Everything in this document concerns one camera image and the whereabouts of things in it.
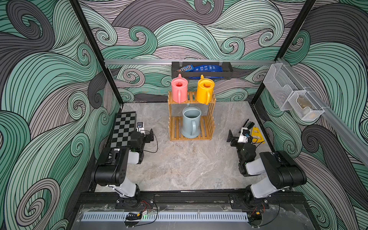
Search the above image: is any wooden slatted two-tier shelf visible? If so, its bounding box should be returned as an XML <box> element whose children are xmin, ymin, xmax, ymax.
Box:
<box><xmin>168</xmin><ymin>92</ymin><xmax>216</xmax><ymax>141</ymax></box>

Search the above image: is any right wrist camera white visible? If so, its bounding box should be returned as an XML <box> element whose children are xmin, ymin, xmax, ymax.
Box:
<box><xmin>238</xmin><ymin>128</ymin><xmax>252</xmax><ymax>143</ymax></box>

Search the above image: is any small pink watering can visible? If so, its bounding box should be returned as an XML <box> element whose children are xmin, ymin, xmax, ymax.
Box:
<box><xmin>171</xmin><ymin>74</ymin><xmax>188</xmax><ymax>104</ymax></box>

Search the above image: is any black wall basket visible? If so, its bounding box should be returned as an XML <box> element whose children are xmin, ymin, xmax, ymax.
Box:
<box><xmin>171</xmin><ymin>61</ymin><xmax>234</xmax><ymax>80</ymax></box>

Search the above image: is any large pale blue watering can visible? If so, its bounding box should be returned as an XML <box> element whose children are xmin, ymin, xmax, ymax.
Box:
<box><xmin>181</xmin><ymin>106</ymin><xmax>202</xmax><ymax>139</ymax></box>

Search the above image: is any aluminium wall rail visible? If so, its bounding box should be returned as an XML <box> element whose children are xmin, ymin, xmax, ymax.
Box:
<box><xmin>104</xmin><ymin>58</ymin><xmax>276</xmax><ymax>66</ymax></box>
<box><xmin>277</xmin><ymin>58</ymin><xmax>368</xmax><ymax>166</ymax></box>

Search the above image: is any clear plastic wall bin small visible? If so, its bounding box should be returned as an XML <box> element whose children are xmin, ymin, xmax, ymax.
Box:
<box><xmin>288</xmin><ymin>90</ymin><xmax>324</xmax><ymax>122</ymax></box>

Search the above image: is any blue snack packet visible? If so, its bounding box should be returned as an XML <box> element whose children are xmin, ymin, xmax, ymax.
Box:
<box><xmin>188</xmin><ymin>65</ymin><xmax>224</xmax><ymax>79</ymax></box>

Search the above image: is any clear plastic wall bin large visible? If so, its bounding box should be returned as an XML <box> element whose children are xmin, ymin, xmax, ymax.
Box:
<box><xmin>263</xmin><ymin>63</ymin><xmax>298</xmax><ymax>111</ymax></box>

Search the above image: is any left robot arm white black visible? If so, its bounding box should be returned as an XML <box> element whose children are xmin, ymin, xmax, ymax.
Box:
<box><xmin>92</xmin><ymin>129</ymin><xmax>155</xmax><ymax>198</ymax></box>

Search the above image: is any black stapler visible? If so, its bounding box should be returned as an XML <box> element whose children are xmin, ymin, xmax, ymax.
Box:
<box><xmin>243</xmin><ymin>119</ymin><xmax>255</xmax><ymax>130</ymax></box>

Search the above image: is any aluminium wall rail back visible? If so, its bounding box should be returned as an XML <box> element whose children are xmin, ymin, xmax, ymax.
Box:
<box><xmin>104</xmin><ymin>58</ymin><xmax>276</xmax><ymax>66</ymax></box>

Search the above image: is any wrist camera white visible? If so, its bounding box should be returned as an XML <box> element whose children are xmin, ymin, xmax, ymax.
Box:
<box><xmin>137</xmin><ymin>122</ymin><xmax>145</xmax><ymax>134</ymax></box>
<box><xmin>238</xmin><ymin>128</ymin><xmax>252</xmax><ymax>143</ymax></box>

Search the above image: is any yellow triangular plastic stand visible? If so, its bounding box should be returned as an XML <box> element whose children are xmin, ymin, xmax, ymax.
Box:
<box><xmin>251</xmin><ymin>127</ymin><xmax>265</xmax><ymax>144</ymax></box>

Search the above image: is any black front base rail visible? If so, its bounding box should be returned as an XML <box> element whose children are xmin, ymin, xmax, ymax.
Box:
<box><xmin>76</xmin><ymin>189</ymin><xmax>306</xmax><ymax>210</ymax></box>

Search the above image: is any black grey chessboard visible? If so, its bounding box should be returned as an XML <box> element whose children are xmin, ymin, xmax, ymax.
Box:
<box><xmin>109</xmin><ymin>111</ymin><xmax>137</xmax><ymax>148</ymax></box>

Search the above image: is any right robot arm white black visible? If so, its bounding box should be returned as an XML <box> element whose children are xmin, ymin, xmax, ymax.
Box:
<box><xmin>227</xmin><ymin>128</ymin><xmax>307</xmax><ymax>201</ymax></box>

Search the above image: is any aluminium wall rail right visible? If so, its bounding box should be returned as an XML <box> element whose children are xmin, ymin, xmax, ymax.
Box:
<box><xmin>277</xmin><ymin>58</ymin><xmax>368</xmax><ymax>166</ymax></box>

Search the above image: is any small yellow watering can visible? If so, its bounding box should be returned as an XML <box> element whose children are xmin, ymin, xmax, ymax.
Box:
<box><xmin>196</xmin><ymin>75</ymin><xmax>215</xmax><ymax>105</ymax></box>

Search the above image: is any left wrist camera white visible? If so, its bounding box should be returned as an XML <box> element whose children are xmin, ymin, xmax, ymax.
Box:
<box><xmin>137</xmin><ymin>122</ymin><xmax>145</xmax><ymax>134</ymax></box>

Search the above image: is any m&m candy packet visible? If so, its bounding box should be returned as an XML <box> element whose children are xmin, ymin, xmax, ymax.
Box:
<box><xmin>176</xmin><ymin>65</ymin><xmax>194</xmax><ymax>72</ymax></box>

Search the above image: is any white perforated cable duct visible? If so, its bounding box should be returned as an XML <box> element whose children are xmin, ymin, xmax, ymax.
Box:
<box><xmin>81</xmin><ymin>211</ymin><xmax>248</xmax><ymax>222</ymax></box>

